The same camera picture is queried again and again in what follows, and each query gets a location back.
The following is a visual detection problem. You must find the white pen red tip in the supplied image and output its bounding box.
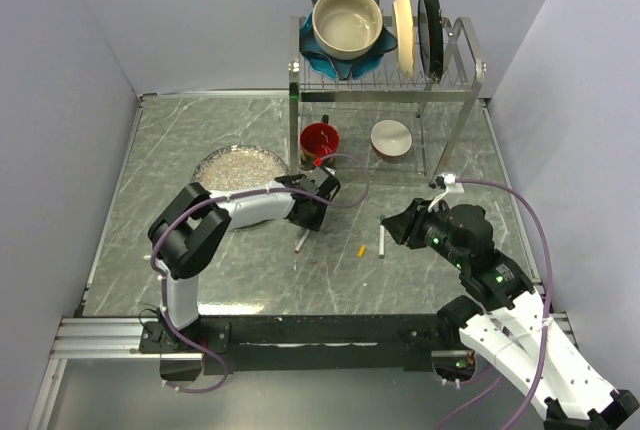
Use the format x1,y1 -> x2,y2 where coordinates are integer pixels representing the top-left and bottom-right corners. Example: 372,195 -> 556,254
294,230 -> 311,254

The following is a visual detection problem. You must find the beige ceramic bowl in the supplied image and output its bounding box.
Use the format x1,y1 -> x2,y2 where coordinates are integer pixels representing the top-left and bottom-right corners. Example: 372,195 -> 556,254
311,0 -> 384,60

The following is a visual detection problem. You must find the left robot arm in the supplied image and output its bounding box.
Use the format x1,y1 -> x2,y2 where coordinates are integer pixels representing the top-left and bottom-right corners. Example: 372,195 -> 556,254
147,167 -> 341,352

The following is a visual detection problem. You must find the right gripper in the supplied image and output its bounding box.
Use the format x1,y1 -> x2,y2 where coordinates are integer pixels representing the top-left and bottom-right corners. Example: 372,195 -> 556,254
380,196 -> 467,268

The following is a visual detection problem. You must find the white pen green tip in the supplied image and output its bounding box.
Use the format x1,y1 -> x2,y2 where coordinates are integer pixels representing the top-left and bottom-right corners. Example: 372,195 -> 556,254
378,223 -> 386,259

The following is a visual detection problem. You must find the steel dish rack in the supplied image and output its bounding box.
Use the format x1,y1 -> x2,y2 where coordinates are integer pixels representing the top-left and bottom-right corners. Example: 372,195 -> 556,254
288,16 -> 487,175

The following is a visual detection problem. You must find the speckled ceramic plate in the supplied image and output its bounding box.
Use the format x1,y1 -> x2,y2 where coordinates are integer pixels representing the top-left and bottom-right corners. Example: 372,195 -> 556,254
189,144 -> 292,229

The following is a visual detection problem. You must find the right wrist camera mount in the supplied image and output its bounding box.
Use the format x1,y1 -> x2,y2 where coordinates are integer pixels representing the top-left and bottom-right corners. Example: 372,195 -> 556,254
428,172 -> 464,212

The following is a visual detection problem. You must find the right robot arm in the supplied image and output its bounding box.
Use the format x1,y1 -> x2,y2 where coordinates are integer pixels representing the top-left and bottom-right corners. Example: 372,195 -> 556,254
381,199 -> 639,429

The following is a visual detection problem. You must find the small white bowl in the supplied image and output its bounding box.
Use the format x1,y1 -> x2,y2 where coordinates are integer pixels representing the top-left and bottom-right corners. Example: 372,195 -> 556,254
370,119 -> 413,160

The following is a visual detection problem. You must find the cream plate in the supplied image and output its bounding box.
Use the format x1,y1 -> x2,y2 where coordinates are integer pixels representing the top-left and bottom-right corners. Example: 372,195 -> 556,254
392,0 -> 415,81

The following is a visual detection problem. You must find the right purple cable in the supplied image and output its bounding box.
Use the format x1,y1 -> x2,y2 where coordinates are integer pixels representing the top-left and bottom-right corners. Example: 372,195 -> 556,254
434,178 -> 554,430

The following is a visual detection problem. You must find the blue flower-shaped bowl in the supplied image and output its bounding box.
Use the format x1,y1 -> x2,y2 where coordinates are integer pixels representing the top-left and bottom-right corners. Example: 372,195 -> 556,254
299,0 -> 397,81

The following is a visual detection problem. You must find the black base bar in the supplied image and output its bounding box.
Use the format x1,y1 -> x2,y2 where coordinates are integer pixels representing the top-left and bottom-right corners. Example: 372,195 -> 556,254
139,314 -> 469,375

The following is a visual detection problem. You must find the red and black mug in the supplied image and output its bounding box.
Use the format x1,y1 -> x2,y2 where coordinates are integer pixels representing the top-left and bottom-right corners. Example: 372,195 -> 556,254
299,114 -> 340,170

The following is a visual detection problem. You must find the black plate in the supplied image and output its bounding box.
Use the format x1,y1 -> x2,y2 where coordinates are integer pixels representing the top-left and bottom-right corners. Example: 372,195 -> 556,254
417,0 -> 444,83

